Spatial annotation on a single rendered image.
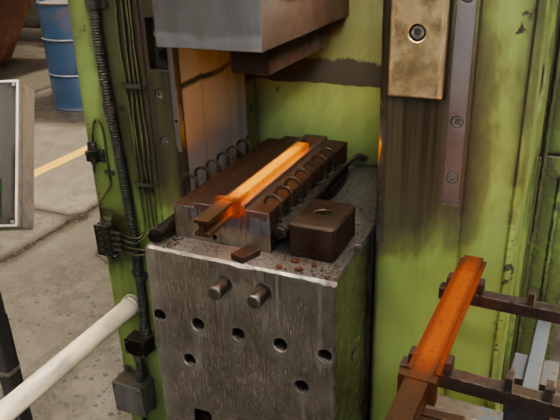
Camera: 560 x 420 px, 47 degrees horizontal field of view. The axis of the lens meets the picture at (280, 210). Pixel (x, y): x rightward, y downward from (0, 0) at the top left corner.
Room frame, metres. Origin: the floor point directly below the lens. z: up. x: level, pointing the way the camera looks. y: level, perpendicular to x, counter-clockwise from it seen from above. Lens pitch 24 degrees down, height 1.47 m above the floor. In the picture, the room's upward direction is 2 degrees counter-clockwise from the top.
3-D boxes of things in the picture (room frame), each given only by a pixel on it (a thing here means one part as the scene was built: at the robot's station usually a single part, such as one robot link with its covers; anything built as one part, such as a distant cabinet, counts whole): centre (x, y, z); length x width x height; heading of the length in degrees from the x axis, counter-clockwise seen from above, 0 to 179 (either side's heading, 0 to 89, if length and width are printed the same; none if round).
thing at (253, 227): (1.27, 0.02, 0.96); 0.42 x 0.20 x 0.09; 155
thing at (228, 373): (1.25, -0.03, 0.69); 0.56 x 0.38 x 0.45; 155
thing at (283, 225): (1.19, -0.07, 0.95); 0.34 x 0.03 x 0.03; 155
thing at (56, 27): (5.70, 1.68, 0.44); 0.59 x 0.59 x 0.88
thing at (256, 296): (0.96, 0.04, 0.87); 0.04 x 0.03 x 0.03; 155
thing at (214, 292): (0.99, 0.11, 0.87); 0.04 x 0.03 x 0.03; 155
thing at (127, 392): (1.34, 0.39, 0.36); 0.09 x 0.07 x 0.12; 65
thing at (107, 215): (1.35, 0.39, 0.80); 0.06 x 0.03 x 0.14; 65
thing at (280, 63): (1.29, -0.02, 1.24); 0.30 x 0.07 x 0.06; 155
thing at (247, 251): (1.02, 0.06, 0.92); 0.04 x 0.03 x 0.01; 135
